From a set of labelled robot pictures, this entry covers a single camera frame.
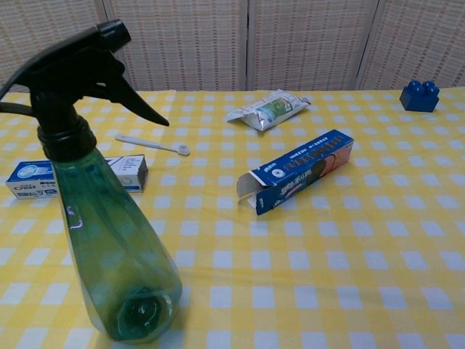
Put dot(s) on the yellow white checked tablecloth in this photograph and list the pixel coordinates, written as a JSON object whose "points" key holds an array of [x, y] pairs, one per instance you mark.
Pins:
{"points": [[290, 272]]}

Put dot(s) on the small white plastic spoon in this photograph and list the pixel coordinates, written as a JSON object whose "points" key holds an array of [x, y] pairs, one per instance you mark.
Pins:
{"points": [[152, 144]]}

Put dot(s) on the beige woven folding screen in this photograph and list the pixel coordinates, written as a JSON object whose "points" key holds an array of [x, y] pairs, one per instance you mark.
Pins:
{"points": [[181, 43]]}

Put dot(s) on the white blue toothpaste box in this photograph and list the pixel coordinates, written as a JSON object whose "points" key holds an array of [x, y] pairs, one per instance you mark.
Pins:
{"points": [[27, 181]]}

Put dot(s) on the silver snack bag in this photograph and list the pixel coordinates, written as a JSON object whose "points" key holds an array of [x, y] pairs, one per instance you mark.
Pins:
{"points": [[269, 109]]}

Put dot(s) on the green spray bottle black trigger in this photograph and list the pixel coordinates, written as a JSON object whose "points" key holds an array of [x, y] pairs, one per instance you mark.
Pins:
{"points": [[109, 236]]}

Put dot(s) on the blue cookie box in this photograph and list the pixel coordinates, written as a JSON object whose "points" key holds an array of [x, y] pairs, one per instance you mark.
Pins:
{"points": [[309, 167]]}

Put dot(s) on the blue building block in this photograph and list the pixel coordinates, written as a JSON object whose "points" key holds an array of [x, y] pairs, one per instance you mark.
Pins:
{"points": [[417, 98]]}

